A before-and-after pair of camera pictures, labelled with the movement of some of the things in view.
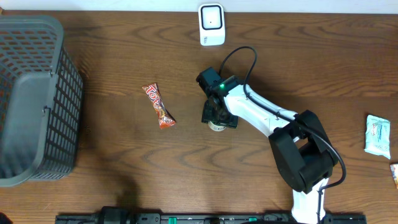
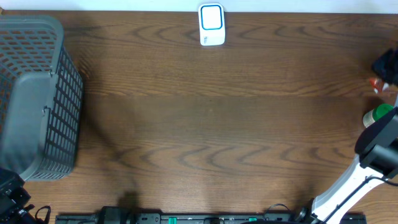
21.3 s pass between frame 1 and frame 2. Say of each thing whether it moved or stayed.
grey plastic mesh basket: stayed
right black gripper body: moved
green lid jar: moved
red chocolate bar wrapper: moved
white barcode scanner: stayed
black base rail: stayed
